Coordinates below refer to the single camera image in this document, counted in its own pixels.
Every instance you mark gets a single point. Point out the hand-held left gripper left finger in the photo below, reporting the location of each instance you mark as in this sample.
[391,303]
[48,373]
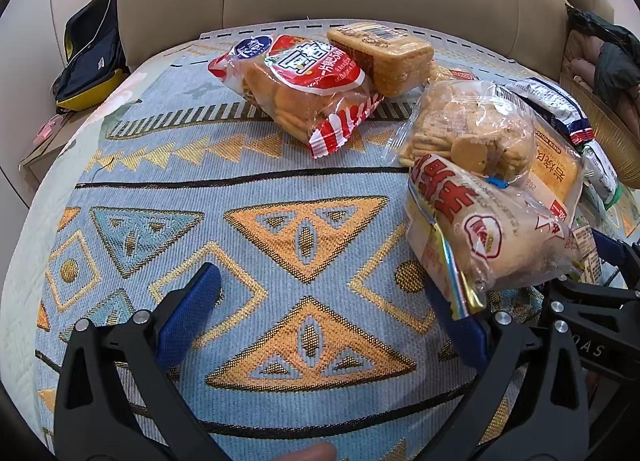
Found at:
[190,311]

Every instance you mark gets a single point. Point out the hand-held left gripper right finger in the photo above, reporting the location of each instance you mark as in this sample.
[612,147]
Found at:
[462,336]

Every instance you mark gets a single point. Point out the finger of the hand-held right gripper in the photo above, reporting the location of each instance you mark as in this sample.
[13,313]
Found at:
[617,253]
[590,303]

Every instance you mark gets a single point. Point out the green white snack packet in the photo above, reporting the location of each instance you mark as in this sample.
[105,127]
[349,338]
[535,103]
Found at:
[600,171]

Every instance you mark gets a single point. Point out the large rice cracker bag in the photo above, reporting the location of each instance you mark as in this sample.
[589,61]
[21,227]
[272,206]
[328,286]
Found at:
[500,236]

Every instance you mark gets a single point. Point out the orange bread package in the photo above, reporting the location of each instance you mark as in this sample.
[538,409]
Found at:
[552,161]

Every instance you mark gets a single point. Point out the woven basket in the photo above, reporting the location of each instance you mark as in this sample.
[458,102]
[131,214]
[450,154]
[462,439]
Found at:
[615,136]

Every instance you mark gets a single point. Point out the blue white snack packet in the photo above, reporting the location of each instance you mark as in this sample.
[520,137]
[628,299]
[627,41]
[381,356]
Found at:
[555,101]

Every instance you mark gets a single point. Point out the clear round cookie bag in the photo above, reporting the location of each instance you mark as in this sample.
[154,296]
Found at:
[465,126]

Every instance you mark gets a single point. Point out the red white biscuit bag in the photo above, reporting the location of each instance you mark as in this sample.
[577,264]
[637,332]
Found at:
[300,86]

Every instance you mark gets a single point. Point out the brown cracker pack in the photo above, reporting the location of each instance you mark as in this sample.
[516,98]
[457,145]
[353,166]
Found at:
[385,61]

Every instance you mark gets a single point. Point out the person's left hand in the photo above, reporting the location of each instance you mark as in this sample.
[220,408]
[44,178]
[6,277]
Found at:
[316,453]

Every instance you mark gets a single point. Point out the tan printed packet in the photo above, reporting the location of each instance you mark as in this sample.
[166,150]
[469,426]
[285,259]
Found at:
[582,246]

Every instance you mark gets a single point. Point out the blue patterned woven blanket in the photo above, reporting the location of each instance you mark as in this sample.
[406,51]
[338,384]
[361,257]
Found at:
[300,191]

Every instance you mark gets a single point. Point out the dark clothes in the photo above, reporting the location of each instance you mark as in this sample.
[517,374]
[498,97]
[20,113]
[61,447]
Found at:
[610,56]

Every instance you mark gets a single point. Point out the cardboard box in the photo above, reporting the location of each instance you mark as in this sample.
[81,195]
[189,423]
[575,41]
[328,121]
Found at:
[50,151]

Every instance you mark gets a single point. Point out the pink card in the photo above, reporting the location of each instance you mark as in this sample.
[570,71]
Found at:
[47,128]

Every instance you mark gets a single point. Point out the small orange packet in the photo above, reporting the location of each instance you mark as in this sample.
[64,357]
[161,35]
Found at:
[457,74]

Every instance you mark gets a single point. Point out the navy bag with yellow trim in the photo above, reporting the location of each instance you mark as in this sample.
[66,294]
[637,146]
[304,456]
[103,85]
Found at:
[92,56]

